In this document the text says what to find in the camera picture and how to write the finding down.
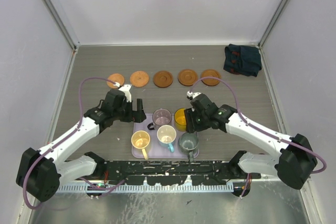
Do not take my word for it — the woven rattan coaster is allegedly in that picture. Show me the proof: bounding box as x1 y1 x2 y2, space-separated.
106 73 125 89
130 71 150 88

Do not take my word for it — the wooden coaster back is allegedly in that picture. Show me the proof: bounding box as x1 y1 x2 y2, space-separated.
178 69 198 87

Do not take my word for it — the dark wooden coaster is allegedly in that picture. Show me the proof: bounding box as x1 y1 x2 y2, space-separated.
153 70 173 88

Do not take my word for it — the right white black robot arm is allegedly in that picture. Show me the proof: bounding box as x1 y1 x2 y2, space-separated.
184 91 317 189

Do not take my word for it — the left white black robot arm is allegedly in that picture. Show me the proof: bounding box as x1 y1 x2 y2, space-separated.
16 88 146 202

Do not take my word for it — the purple translucent cup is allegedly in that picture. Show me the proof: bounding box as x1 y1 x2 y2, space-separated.
147 109 172 131

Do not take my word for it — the cream yellow cup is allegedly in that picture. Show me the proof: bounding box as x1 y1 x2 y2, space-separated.
131 131 151 160

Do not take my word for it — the grey green cup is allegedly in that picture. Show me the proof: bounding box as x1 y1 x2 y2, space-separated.
178 132 199 163

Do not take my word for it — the lilac plastic tray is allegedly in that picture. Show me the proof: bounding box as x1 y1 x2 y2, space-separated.
133 113 188 159

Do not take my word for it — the dark blue folded cloth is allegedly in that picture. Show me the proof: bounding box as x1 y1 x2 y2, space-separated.
223 44 262 77

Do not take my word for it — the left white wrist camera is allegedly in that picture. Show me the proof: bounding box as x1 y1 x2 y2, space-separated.
119 84 132 103

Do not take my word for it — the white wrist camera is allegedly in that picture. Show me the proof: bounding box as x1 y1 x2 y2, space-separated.
119 84 132 103
186 91 202 100

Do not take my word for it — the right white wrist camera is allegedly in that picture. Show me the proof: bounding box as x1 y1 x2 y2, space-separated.
186 91 202 100

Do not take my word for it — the white cup blue handle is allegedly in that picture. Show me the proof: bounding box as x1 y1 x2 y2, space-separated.
156 125 177 153

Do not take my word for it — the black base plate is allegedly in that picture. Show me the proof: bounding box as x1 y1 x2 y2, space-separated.
84 161 247 186

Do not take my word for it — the aluminium rail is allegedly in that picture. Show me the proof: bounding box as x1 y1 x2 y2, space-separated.
60 159 312 183

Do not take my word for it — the grey slotted cable duct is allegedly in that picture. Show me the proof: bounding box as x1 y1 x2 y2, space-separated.
57 182 234 194

